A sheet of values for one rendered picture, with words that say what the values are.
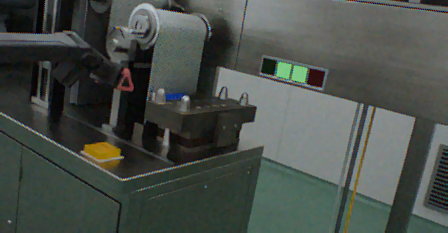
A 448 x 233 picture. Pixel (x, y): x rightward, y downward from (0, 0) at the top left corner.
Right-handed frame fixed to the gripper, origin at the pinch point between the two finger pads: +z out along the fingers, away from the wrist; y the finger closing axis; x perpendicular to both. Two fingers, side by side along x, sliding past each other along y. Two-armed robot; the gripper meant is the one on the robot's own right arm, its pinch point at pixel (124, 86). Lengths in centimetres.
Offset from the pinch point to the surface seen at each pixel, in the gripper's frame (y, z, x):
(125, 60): -6.9, 0.9, 8.5
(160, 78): 0.5, 11.2, 9.6
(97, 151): 12.0, -7.0, -21.3
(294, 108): -74, 259, 105
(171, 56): 0.6, 10.4, 17.9
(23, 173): -24.3, 3.5, -37.6
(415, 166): 75, 55, 21
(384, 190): 23, 283, 65
